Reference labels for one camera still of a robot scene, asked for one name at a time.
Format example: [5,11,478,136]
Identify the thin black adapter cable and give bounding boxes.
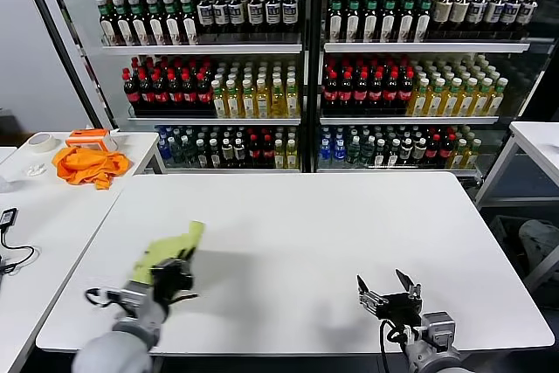
[0,226,36,276]

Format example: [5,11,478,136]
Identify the blue water bottle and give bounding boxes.
[318,138,333,169]
[157,135,172,163]
[332,137,347,168]

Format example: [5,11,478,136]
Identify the black cabinet post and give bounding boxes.
[300,0,328,173]

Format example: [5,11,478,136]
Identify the black storage crate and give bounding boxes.
[488,214,559,291]

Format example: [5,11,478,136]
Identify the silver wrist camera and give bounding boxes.
[418,311,459,350]
[116,280,155,314]

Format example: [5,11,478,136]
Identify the pale cloth bundle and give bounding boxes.
[518,218,559,269]

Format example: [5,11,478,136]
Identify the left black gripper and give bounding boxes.
[149,246,198,303]

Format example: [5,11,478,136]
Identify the white cap blue label bottle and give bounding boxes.
[281,0,299,35]
[246,0,265,36]
[196,0,214,36]
[227,0,245,36]
[264,0,281,36]
[212,0,231,36]
[482,0,506,35]
[465,0,488,35]
[514,0,540,37]
[499,0,523,36]

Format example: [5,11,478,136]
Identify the green cap dark tea bottle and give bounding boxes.
[145,0,166,45]
[345,0,362,44]
[96,0,120,45]
[128,0,149,45]
[413,0,434,44]
[362,0,380,44]
[180,0,200,45]
[112,0,135,45]
[380,0,398,44]
[162,0,183,45]
[397,0,416,44]
[328,0,345,44]

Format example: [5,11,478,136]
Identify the white shelf board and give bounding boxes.
[127,117,301,126]
[320,115,500,125]
[323,42,532,54]
[100,43,303,56]
[165,167,301,173]
[317,166,481,173]

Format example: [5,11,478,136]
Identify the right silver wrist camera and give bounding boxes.
[418,311,459,350]

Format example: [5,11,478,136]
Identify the beige label dark bottle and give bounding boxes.
[431,0,453,33]
[448,0,471,33]

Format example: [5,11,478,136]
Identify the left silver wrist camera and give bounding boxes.
[116,280,155,314]

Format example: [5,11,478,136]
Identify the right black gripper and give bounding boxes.
[355,268,424,327]

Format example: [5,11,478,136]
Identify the crumpled orange cloth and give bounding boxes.
[52,146,132,190]

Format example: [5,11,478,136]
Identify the black slanted door frame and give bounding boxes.
[14,0,115,132]

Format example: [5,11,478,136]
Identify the red cap cola bottle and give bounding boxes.
[396,67,414,114]
[338,70,354,114]
[152,69,170,115]
[367,70,384,114]
[122,67,141,115]
[352,70,369,114]
[260,135,275,169]
[181,69,198,115]
[322,69,340,114]
[195,69,214,115]
[167,69,184,115]
[425,133,441,167]
[438,133,455,167]
[137,69,155,115]
[247,135,262,169]
[383,69,399,114]

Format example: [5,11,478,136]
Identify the orange and white box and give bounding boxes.
[65,128,120,152]

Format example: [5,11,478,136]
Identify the beige masking tape roll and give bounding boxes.
[26,132,58,155]

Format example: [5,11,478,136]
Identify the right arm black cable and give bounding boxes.
[378,319,416,373]

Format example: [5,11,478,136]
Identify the light green t-shirt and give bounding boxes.
[130,220,206,285]

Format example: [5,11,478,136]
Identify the white side table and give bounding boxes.
[0,130,167,199]
[473,121,559,211]

